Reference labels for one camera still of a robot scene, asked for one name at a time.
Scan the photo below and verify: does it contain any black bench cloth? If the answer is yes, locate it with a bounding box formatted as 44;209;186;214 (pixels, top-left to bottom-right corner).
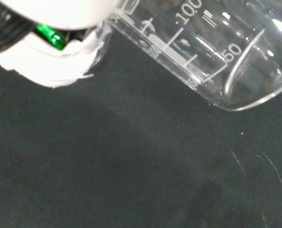
0;28;282;228

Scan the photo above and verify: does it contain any clear empty glass beaker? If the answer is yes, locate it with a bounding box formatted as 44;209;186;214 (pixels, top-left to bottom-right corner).
91;25;113;70

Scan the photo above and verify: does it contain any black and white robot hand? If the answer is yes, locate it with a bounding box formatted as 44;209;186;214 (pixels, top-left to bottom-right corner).
0;0;126;89

